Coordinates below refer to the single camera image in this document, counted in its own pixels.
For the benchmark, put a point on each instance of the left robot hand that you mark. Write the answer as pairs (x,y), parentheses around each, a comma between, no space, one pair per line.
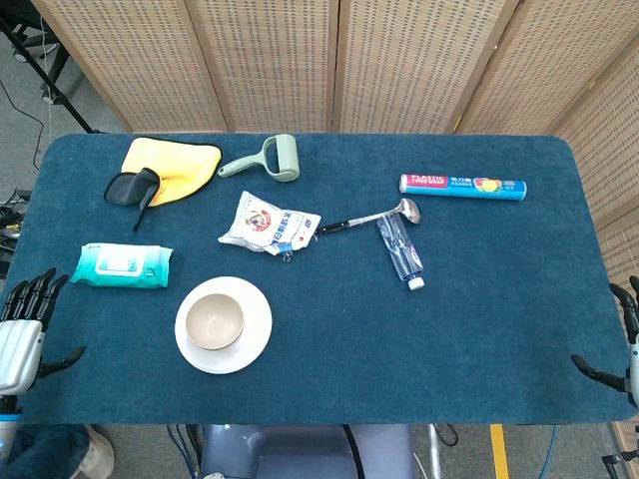
(19,339)

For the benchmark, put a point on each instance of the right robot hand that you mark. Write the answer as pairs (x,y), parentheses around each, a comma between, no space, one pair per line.
(630,344)

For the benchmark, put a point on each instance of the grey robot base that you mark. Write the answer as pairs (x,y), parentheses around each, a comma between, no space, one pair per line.
(307,451)

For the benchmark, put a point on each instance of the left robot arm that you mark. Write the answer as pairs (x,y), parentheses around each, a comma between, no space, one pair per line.
(6,429)

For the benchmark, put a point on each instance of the teal wet wipes pack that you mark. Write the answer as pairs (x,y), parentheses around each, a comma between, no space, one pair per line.
(121,265)

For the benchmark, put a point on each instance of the white shoe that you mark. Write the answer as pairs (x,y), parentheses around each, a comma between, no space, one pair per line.
(95,451)

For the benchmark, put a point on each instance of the blue table mat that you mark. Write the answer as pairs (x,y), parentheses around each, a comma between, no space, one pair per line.
(474,309)

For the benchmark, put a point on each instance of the beige small bowl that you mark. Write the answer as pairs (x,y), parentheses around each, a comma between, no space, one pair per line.
(214,321)

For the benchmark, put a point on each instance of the white plate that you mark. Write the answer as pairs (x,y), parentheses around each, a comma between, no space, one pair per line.
(223,325)

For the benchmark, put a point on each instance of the plastic food wrap box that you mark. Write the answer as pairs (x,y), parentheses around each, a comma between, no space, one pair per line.
(462,187)

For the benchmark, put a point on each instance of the yellow microfiber cloth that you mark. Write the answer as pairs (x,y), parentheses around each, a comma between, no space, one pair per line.
(175,167)

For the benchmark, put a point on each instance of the clear plastic water bottle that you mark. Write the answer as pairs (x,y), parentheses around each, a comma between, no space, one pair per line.
(399,249)

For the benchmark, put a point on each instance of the black tripod stand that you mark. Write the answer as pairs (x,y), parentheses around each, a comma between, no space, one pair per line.
(45,75)

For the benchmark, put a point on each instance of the white printed food bag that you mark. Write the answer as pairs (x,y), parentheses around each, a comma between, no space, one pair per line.
(267,224)

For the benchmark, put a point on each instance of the metal binder clip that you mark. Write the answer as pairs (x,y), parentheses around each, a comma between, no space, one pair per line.
(288,256)

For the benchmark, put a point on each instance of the green lint roller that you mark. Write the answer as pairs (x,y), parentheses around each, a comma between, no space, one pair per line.
(267,162)

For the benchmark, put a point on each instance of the woven folding screen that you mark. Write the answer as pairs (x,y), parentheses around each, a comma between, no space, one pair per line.
(349,65)

